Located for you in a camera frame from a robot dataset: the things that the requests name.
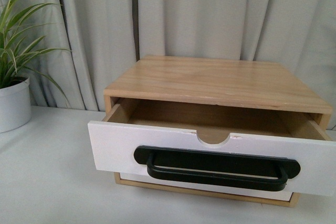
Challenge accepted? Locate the white drawer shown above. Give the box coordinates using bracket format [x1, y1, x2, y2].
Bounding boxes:
[88, 98, 335, 201]
[120, 173, 292, 201]

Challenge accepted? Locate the black drawer handle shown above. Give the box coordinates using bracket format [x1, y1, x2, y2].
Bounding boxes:
[133, 146, 301, 191]

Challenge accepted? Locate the wooden drawer cabinet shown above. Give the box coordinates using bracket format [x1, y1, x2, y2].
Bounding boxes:
[104, 56, 332, 206]

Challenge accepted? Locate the grey curtain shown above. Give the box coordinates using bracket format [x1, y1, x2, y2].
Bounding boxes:
[0, 0, 336, 131]

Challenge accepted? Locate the white plant pot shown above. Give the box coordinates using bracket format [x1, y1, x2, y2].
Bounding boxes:
[0, 77, 31, 133]

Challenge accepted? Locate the green spider plant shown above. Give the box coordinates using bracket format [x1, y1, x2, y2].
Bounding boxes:
[1, 0, 71, 106]

